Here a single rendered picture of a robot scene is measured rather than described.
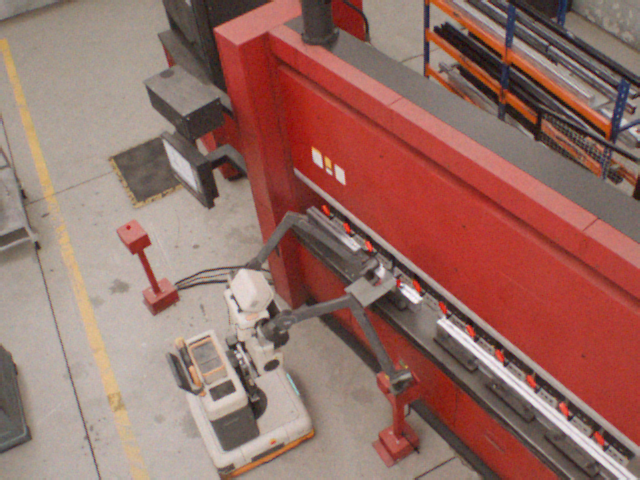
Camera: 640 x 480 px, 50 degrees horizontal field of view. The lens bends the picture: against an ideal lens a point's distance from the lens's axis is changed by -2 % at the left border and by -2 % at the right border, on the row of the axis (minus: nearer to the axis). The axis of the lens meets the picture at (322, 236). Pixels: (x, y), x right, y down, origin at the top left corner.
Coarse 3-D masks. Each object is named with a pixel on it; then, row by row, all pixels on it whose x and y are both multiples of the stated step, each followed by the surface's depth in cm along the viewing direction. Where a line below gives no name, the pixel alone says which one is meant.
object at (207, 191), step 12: (168, 132) 430; (180, 144) 420; (192, 144) 424; (192, 156) 411; (204, 156) 415; (192, 168) 411; (204, 168) 412; (180, 180) 447; (204, 180) 414; (192, 192) 439; (204, 192) 420; (216, 192) 430; (204, 204) 431
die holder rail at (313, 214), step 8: (312, 208) 461; (312, 216) 458; (320, 216) 456; (320, 224) 454; (328, 224) 450; (328, 232) 450; (336, 232) 444; (344, 232) 443; (344, 240) 439; (352, 240) 438; (352, 248) 433; (360, 248) 434
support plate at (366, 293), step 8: (376, 272) 414; (360, 280) 411; (392, 280) 409; (352, 288) 408; (360, 288) 407; (368, 288) 407; (376, 288) 406; (384, 288) 406; (392, 288) 406; (360, 296) 403; (368, 296) 403; (376, 296) 402; (368, 304) 399
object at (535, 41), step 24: (456, 0) 533; (480, 0) 530; (504, 0) 533; (480, 24) 512; (504, 24) 506; (528, 24) 500; (552, 24) 496; (528, 48) 478; (552, 48) 476; (576, 48) 476; (552, 72) 458; (576, 72) 460; (600, 72) 451; (624, 72) 448; (576, 96) 445
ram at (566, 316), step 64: (320, 128) 380; (384, 128) 338; (384, 192) 358; (448, 192) 310; (448, 256) 339; (512, 256) 295; (576, 256) 271; (512, 320) 322; (576, 320) 281; (576, 384) 305
